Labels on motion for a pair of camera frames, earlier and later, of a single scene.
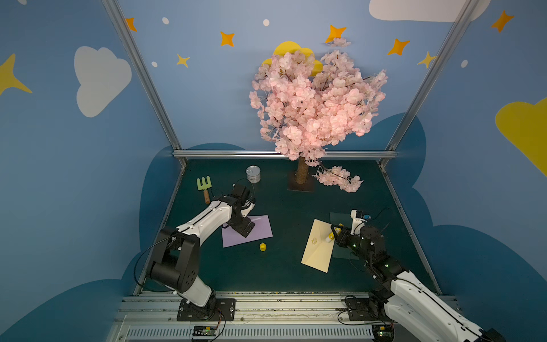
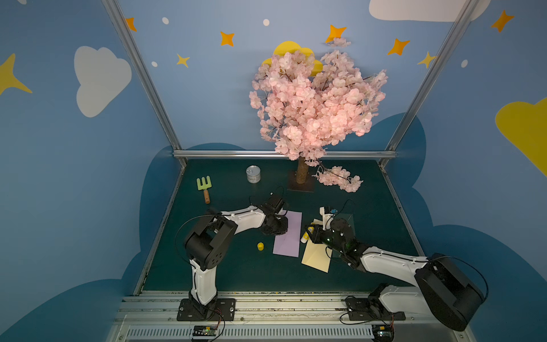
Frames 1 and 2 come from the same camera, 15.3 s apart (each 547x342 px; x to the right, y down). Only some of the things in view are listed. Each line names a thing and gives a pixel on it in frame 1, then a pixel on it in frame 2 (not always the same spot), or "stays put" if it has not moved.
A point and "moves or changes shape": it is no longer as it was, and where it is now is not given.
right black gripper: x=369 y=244 → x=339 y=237
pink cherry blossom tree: x=306 y=104 stays put
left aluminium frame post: x=121 y=27 stays put
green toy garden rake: x=205 y=186 stays put
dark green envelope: x=343 y=219 stays put
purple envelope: x=261 y=230 moves or changes shape
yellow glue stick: x=330 y=237 moves or changes shape
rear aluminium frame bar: x=273 y=153 stays put
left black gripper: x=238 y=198 → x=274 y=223
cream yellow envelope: x=318 y=251 stays put
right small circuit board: x=383 y=333 stays put
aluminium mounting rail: x=260 y=316 stays put
